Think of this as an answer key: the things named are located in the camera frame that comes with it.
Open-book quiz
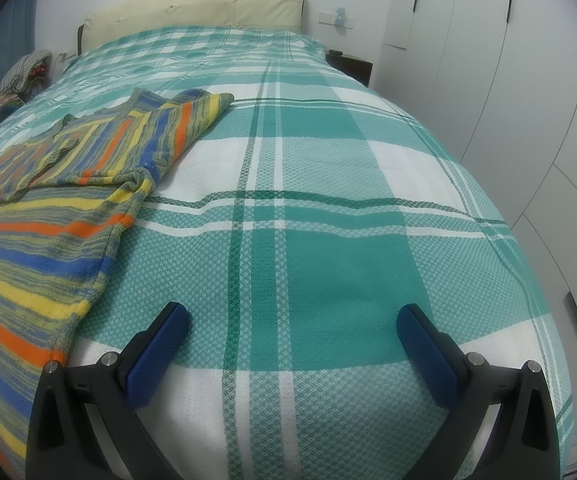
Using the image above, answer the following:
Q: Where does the cream padded headboard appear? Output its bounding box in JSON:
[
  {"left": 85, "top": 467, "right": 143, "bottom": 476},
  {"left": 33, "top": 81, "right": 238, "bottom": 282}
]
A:
[{"left": 77, "top": 0, "right": 305, "bottom": 56}]

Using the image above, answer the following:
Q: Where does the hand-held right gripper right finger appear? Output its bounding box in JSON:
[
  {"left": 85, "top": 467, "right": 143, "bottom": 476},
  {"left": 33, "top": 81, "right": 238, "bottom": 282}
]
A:
[{"left": 397, "top": 304, "right": 562, "bottom": 480}]

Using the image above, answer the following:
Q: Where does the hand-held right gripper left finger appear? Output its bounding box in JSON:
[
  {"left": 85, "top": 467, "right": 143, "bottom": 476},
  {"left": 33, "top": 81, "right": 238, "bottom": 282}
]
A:
[{"left": 26, "top": 301, "right": 190, "bottom": 480}]

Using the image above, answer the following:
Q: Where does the green plaid blanket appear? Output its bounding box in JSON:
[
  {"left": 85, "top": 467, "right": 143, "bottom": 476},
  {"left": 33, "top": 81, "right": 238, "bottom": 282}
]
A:
[{"left": 0, "top": 25, "right": 577, "bottom": 480}]

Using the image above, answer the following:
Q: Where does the dark wooden nightstand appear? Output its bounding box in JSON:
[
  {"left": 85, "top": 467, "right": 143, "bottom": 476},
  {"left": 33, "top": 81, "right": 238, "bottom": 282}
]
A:
[{"left": 326, "top": 50, "right": 373, "bottom": 88}]

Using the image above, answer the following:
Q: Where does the pile of clothes and bags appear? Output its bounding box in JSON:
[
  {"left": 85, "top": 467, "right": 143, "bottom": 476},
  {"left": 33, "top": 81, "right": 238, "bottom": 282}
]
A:
[{"left": 0, "top": 50, "right": 52, "bottom": 123}]

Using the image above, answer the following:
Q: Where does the striped knit sweater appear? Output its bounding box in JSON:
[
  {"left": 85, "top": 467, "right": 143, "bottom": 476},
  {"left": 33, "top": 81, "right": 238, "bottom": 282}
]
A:
[{"left": 0, "top": 88, "right": 234, "bottom": 476}]

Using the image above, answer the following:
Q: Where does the white wall socket blue plug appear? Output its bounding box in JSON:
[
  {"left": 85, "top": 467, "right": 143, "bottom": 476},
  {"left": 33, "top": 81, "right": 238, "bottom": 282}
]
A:
[{"left": 319, "top": 7, "right": 355, "bottom": 28}]

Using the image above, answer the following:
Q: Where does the white wardrobe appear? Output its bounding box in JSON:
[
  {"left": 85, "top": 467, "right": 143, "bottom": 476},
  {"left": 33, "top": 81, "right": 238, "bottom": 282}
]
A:
[{"left": 381, "top": 0, "right": 577, "bottom": 461}]

